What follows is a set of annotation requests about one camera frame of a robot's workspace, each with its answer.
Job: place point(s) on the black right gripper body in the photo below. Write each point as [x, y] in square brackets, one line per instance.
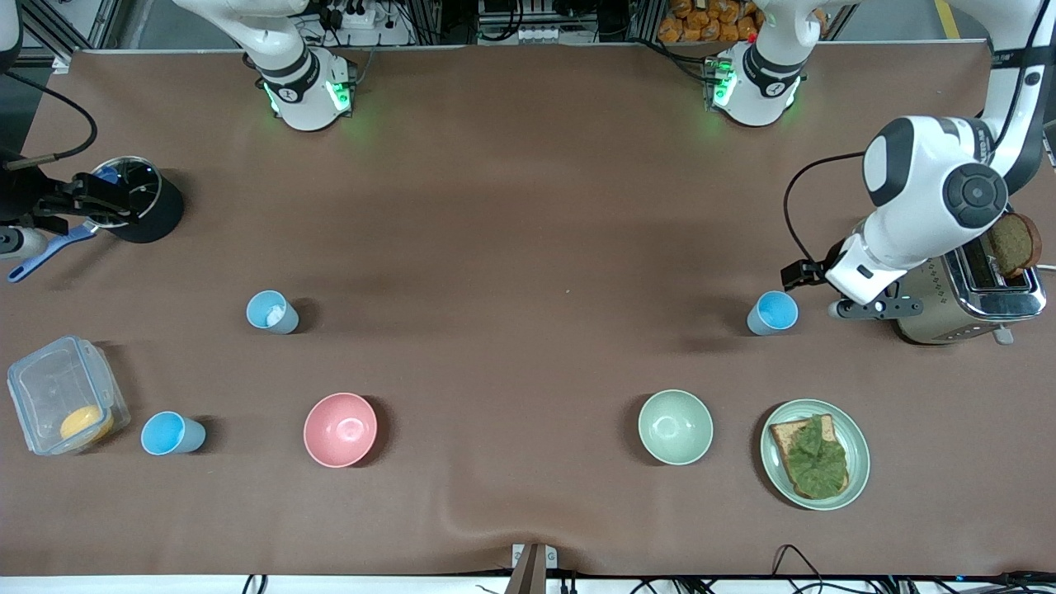
[23, 195]

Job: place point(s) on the clear plastic food container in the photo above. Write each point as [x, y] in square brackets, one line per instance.
[49, 388]

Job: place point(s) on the green lettuce leaf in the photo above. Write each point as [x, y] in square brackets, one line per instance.
[817, 462]

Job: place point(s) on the orange round food piece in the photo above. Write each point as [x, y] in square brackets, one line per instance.
[82, 422]

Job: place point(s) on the metal table edge bracket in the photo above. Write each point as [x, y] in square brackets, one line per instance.
[528, 569]

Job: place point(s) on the beige chrome toaster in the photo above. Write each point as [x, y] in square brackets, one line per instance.
[940, 327]

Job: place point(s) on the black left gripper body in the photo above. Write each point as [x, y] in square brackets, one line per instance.
[827, 262]

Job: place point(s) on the dark brown bread slice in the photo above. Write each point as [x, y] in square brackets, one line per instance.
[1015, 243]

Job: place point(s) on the light blue plastic cup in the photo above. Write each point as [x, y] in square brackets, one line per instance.
[775, 312]
[165, 433]
[268, 310]

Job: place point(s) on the control box with white connectors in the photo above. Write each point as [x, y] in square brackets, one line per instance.
[536, 35]

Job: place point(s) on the pink bowl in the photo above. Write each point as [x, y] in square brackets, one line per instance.
[338, 429]

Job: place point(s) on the white power strip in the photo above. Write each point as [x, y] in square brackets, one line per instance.
[356, 15]

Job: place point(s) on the toast slice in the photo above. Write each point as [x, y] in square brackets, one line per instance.
[784, 434]

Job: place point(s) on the bag of orange buns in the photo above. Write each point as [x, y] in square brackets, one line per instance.
[709, 25]

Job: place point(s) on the aluminium frame rail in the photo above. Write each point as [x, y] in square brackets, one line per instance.
[103, 21]

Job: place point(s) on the pale green plate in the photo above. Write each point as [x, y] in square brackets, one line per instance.
[858, 452]

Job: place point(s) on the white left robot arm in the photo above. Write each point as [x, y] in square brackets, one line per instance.
[924, 190]

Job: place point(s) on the pale green bowl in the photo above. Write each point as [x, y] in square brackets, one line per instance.
[675, 426]

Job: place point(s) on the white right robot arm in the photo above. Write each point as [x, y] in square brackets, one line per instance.
[289, 82]

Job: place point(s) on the glass lid with blue knob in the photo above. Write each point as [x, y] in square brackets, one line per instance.
[107, 175]

